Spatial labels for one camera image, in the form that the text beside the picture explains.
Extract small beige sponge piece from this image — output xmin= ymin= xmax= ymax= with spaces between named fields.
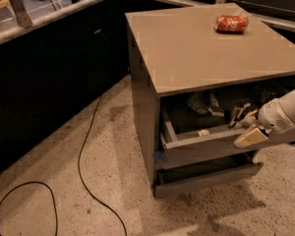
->
xmin=198 ymin=130 xmax=209 ymax=137

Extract crushed orange soda can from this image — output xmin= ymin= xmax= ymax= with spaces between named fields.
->
xmin=214 ymin=15 xmax=249 ymax=33

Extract grey top drawer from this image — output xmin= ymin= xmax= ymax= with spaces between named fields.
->
xmin=159 ymin=107 xmax=295 ymax=168

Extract grey drawer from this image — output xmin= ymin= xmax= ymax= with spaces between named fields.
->
xmin=159 ymin=107 xmax=295 ymax=168
xmin=153 ymin=162 xmax=264 ymax=199

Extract grey bottom drawer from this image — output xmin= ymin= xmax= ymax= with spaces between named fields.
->
xmin=153 ymin=162 xmax=264 ymax=199

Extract green chip bag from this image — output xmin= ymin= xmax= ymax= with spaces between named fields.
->
xmin=186 ymin=91 xmax=224 ymax=117

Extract black barrier panel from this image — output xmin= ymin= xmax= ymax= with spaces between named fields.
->
xmin=0 ymin=0 xmax=188 ymax=181

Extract blue tape piece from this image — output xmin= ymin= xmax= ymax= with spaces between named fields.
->
xmin=154 ymin=150 xmax=168 ymax=163

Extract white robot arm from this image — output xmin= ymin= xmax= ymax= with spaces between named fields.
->
xmin=228 ymin=89 xmax=295 ymax=148

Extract black floor cable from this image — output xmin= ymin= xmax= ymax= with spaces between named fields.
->
xmin=0 ymin=93 xmax=129 ymax=236

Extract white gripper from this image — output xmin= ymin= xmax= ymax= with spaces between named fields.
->
xmin=228 ymin=98 xmax=295 ymax=148

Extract grey drawer cabinet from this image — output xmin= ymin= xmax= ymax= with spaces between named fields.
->
xmin=126 ymin=3 xmax=295 ymax=195

